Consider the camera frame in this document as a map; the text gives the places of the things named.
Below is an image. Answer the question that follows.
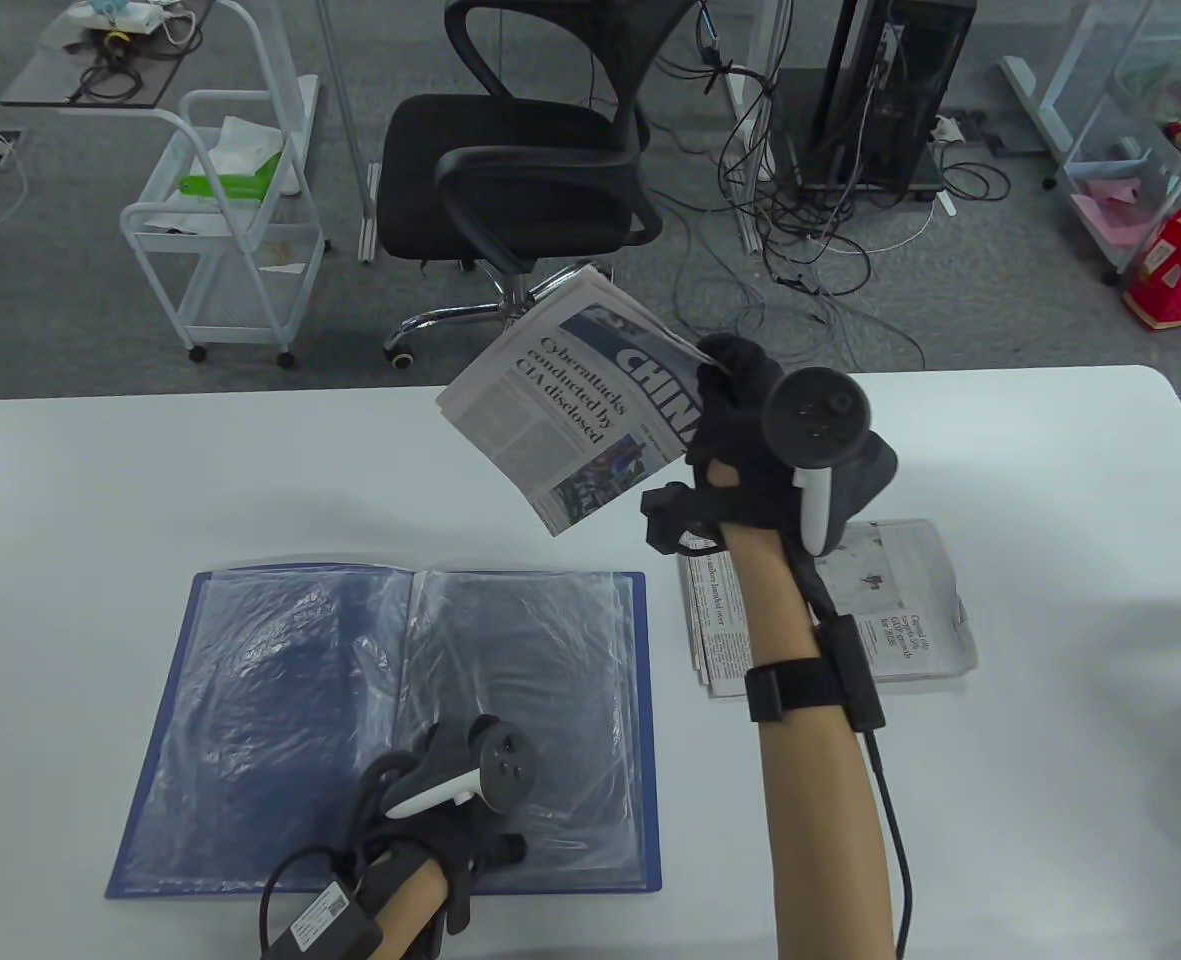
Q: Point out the person's right hand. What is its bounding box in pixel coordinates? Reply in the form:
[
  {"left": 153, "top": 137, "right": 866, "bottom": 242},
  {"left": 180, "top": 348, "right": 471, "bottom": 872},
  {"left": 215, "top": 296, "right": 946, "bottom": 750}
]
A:
[{"left": 685, "top": 335, "right": 803, "bottom": 541}]

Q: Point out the person's left hand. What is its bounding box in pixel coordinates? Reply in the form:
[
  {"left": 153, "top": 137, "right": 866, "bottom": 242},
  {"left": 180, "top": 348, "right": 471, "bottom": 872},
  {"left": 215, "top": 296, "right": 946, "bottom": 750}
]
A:
[{"left": 350, "top": 713, "right": 529, "bottom": 936}]

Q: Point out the newspaper blue masthead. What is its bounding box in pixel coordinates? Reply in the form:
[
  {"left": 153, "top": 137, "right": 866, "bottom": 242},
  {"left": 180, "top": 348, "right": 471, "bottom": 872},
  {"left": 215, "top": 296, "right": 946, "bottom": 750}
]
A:
[{"left": 435, "top": 265, "right": 716, "bottom": 538}]

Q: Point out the blue file folder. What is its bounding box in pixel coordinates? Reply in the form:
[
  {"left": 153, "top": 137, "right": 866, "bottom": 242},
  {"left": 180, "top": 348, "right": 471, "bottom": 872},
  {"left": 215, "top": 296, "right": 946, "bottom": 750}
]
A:
[{"left": 105, "top": 567, "right": 663, "bottom": 898}]

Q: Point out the newspaper grey photo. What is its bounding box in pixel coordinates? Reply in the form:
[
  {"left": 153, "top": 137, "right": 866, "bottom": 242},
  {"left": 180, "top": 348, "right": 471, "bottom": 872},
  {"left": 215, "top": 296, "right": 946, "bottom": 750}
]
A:
[{"left": 678, "top": 517, "right": 979, "bottom": 699}]

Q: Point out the person's right forearm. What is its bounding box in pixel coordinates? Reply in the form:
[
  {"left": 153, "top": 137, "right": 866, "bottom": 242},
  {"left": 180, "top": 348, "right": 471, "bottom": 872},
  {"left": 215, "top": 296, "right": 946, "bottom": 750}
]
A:
[{"left": 720, "top": 520, "right": 901, "bottom": 960}]

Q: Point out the person's left forearm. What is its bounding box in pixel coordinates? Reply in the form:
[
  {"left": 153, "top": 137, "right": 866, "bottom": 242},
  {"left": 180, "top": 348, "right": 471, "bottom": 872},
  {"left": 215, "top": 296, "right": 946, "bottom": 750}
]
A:
[{"left": 355, "top": 855, "right": 453, "bottom": 960}]

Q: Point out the black right hand controller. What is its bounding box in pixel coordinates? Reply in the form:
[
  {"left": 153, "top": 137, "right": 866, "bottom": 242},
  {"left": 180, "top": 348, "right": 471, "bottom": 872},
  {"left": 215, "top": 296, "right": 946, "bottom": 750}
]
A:
[{"left": 762, "top": 368, "right": 899, "bottom": 556}]

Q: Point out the black hand controller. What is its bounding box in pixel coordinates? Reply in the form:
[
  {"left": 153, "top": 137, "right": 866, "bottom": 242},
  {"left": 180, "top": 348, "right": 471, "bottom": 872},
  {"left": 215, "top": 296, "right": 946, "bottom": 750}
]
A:
[
  {"left": 762, "top": 368, "right": 899, "bottom": 556},
  {"left": 385, "top": 725, "right": 536, "bottom": 819}
]

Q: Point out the black left hand controller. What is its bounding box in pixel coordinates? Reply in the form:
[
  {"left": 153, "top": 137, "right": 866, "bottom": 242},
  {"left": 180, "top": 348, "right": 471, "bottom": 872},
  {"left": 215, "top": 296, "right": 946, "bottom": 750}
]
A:
[{"left": 385, "top": 725, "right": 536, "bottom": 819}]

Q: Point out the black left wrist sensor box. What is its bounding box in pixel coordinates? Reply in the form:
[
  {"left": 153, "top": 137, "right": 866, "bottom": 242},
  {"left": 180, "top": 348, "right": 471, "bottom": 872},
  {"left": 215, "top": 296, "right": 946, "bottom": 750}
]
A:
[{"left": 260, "top": 880, "right": 386, "bottom": 960}]

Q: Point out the black wrist sensor box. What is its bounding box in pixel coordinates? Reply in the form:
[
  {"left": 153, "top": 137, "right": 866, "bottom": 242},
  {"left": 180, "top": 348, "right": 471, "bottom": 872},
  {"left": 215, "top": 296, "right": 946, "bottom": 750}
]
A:
[
  {"left": 815, "top": 617, "right": 886, "bottom": 733},
  {"left": 260, "top": 880, "right": 386, "bottom": 960}
]

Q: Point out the black right wrist sensor box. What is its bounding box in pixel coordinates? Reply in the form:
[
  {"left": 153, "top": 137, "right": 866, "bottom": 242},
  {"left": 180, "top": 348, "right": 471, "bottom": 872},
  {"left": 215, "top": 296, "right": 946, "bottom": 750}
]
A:
[{"left": 815, "top": 617, "right": 886, "bottom": 733}]

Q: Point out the black office chair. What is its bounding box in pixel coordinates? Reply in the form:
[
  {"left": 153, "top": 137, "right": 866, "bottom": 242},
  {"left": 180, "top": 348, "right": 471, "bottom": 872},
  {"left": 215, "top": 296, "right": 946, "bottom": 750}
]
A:
[{"left": 375, "top": 0, "right": 701, "bottom": 369}]

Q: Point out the black computer tower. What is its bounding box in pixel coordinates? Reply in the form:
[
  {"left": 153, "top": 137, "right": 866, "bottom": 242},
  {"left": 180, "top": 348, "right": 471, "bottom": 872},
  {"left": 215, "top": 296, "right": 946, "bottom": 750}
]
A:
[{"left": 800, "top": 0, "right": 978, "bottom": 196}]

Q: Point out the white shelf rack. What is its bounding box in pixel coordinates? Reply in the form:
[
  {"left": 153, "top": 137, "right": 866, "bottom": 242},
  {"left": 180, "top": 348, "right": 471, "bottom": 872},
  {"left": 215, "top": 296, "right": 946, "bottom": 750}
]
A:
[{"left": 1045, "top": 0, "right": 1181, "bottom": 291}]

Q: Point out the pink paper sheet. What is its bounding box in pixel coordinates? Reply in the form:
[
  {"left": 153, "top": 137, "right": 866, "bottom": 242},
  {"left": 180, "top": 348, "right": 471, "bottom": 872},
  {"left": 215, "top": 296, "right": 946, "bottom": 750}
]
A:
[{"left": 1070, "top": 178, "right": 1176, "bottom": 258}]

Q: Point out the white rolling cart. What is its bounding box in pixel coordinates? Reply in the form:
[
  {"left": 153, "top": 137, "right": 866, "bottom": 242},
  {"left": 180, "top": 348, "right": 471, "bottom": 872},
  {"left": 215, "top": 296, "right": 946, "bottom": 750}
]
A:
[{"left": 118, "top": 0, "right": 331, "bottom": 369}]

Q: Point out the green tissue pack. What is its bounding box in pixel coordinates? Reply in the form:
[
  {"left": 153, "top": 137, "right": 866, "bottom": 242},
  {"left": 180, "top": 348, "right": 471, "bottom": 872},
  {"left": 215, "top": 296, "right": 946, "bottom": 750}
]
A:
[{"left": 178, "top": 115, "right": 288, "bottom": 203}]

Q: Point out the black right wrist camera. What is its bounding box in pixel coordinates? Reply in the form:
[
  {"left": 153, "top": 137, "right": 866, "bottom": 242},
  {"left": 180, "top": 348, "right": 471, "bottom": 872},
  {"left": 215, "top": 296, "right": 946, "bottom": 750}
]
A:
[{"left": 640, "top": 482, "right": 726, "bottom": 556}]

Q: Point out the tangle of black cables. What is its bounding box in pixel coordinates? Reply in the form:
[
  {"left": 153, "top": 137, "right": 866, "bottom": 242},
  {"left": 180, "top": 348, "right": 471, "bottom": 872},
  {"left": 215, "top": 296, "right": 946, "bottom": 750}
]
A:
[{"left": 650, "top": 0, "right": 1013, "bottom": 373}]

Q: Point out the black right wrist strap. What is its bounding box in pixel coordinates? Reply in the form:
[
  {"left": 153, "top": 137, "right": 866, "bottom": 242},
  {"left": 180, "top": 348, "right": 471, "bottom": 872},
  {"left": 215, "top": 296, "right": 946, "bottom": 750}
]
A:
[{"left": 745, "top": 655, "right": 856, "bottom": 723}]

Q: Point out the white device with cables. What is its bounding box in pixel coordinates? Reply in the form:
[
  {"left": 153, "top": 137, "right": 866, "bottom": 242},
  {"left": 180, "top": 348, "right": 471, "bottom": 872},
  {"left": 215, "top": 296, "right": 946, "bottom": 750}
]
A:
[{"left": 58, "top": 0, "right": 199, "bottom": 49}]

